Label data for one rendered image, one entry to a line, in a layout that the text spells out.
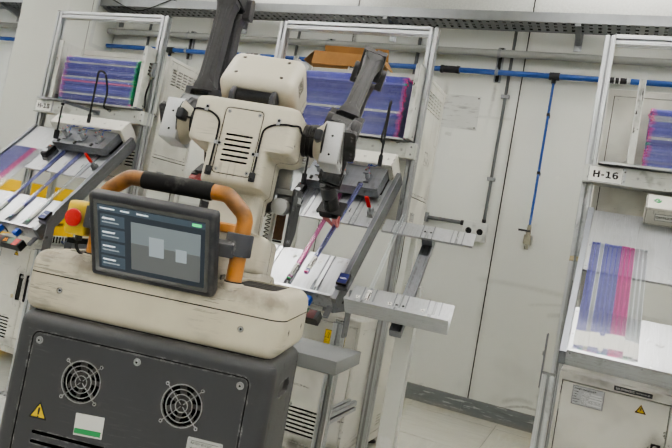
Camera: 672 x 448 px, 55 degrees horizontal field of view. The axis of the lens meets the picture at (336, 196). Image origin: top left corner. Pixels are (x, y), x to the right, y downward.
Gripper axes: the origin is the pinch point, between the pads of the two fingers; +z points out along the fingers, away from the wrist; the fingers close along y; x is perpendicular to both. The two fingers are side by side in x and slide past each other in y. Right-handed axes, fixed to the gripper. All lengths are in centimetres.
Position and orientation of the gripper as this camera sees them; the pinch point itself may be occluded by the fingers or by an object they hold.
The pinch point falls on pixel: (335, 225)
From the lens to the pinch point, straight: 241.7
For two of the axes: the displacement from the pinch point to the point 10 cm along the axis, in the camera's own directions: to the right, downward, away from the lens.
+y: -9.0, -1.6, 4.0
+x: -4.0, 6.3, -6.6
